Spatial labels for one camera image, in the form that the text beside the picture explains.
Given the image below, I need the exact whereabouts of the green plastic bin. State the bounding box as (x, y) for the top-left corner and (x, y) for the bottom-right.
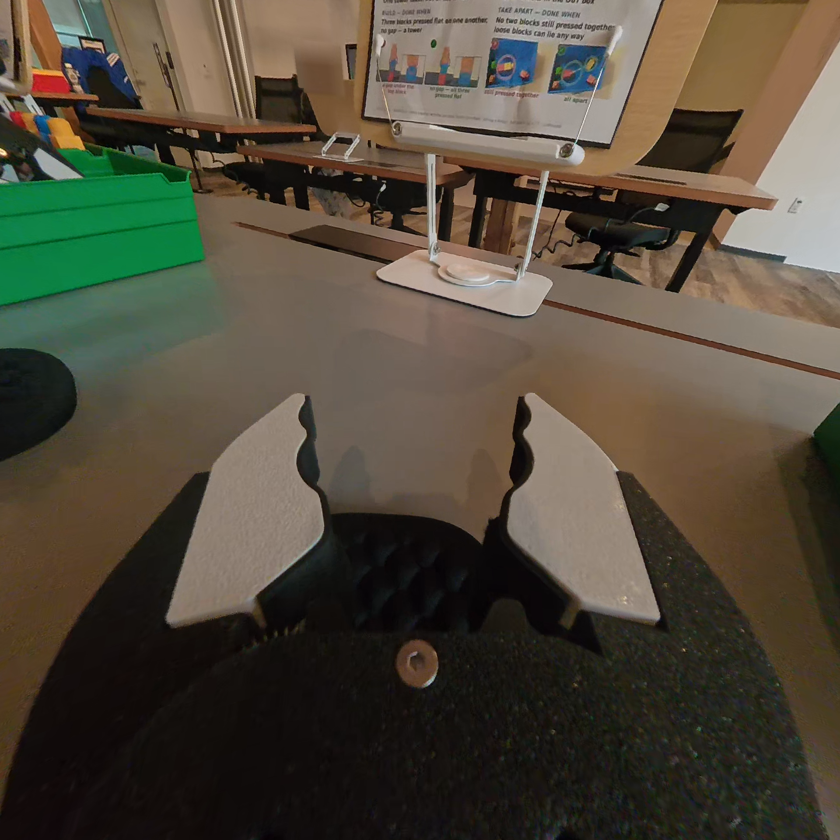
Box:
(812, 402), (840, 463)
(0, 143), (206, 307)

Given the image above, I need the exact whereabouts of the black office chair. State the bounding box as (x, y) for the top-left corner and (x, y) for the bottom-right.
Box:
(252, 74), (311, 127)
(562, 209), (680, 284)
(635, 108), (745, 175)

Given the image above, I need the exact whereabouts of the wooden table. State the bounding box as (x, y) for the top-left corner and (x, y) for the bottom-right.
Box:
(85, 106), (318, 198)
(471, 163), (780, 294)
(235, 140), (475, 240)

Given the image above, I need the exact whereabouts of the black table cable cover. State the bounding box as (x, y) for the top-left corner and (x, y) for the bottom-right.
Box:
(287, 224), (435, 265)

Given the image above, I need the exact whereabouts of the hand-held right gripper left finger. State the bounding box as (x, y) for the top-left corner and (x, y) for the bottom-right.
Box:
(164, 392), (345, 627)

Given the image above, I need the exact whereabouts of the printed instruction sheet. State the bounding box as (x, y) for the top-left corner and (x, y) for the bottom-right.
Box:
(361, 0), (665, 148)

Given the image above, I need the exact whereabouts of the white document stand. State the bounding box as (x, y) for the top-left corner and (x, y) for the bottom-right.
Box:
(372, 25), (624, 318)

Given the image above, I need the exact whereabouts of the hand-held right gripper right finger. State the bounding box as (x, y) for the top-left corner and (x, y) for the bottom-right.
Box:
(486, 392), (662, 630)

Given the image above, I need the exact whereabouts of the black round foam pad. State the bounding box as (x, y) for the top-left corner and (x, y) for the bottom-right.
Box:
(0, 347), (79, 462)

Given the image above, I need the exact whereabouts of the grey door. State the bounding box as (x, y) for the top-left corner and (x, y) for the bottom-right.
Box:
(108, 0), (185, 114)

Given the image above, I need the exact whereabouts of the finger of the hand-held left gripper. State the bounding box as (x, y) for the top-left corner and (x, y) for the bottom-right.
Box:
(0, 115), (86, 186)

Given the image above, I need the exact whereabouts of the blue jacket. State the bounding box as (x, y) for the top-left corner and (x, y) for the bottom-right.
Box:
(61, 46), (143, 111)

